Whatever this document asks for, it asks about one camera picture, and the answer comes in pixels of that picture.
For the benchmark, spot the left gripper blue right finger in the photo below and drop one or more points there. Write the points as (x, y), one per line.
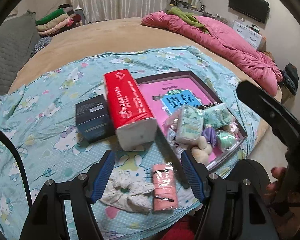
(196, 174)

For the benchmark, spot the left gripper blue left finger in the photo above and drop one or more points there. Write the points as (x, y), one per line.
(99, 174)

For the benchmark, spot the white floral scrunchie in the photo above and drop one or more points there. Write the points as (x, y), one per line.
(126, 192)

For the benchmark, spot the pink hairclip packet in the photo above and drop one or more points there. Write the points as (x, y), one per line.
(165, 193)

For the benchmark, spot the purple plush toy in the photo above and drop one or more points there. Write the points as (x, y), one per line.
(205, 144)

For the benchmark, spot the green mint tissue packet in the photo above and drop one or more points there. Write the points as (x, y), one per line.
(225, 140)

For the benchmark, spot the green patterned tissue packet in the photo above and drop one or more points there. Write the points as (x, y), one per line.
(190, 125)

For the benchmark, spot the teal patterned pouch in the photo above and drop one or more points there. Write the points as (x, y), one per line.
(217, 116)

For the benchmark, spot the person's right hand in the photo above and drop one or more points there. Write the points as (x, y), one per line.
(272, 188)

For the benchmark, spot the shallow tray with pink book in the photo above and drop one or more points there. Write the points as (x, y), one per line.
(166, 93)

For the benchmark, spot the dark navy small box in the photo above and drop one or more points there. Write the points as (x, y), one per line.
(93, 119)

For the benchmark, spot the red tissue pack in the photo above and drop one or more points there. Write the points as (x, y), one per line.
(133, 121)

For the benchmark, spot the Hello Kitty blue bedsheet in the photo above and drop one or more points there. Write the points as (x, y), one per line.
(40, 121)

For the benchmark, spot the dark clothes pile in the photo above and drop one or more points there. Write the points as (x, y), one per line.
(291, 78)

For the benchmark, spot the pink quilt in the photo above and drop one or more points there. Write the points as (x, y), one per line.
(224, 41)

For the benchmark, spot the round beige mattress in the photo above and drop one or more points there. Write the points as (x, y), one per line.
(123, 35)

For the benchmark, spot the white drawer cabinet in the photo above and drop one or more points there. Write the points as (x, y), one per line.
(256, 40)

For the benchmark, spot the green cloth on quilt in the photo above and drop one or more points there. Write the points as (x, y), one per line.
(187, 17)

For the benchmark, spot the grey quilted sofa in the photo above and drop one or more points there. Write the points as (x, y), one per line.
(18, 37)

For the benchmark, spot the stack of folded blankets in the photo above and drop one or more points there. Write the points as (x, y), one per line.
(64, 18)

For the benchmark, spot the cluttered side table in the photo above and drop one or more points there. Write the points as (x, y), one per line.
(194, 6)

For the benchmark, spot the black wall television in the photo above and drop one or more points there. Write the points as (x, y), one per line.
(255, 9)

